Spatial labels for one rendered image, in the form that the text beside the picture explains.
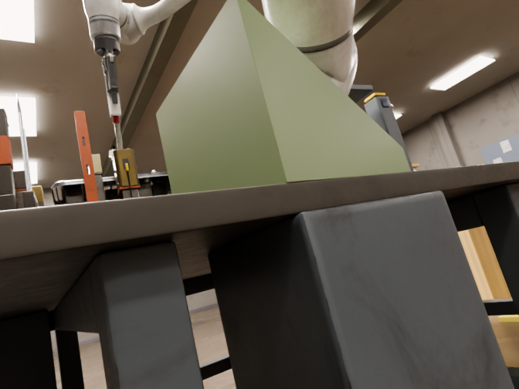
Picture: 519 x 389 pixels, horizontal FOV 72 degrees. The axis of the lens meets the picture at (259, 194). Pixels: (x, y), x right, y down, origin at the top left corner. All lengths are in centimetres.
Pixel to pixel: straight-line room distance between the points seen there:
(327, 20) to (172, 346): 52
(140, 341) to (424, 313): 36
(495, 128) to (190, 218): 1143
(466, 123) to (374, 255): 1157
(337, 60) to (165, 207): 44
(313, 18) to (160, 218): 42
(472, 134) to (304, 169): 1150
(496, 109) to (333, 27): 1111
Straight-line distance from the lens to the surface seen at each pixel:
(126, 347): 39
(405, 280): 53
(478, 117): 1188
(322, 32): 66
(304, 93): 54
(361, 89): 142
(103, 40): 128
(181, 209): 37
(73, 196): 125
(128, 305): 39
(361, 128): 59
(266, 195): 42
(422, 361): 53
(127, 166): 113
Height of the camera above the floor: 60
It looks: 12 degrees up
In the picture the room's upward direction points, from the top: 14 degrees counter-clockwise
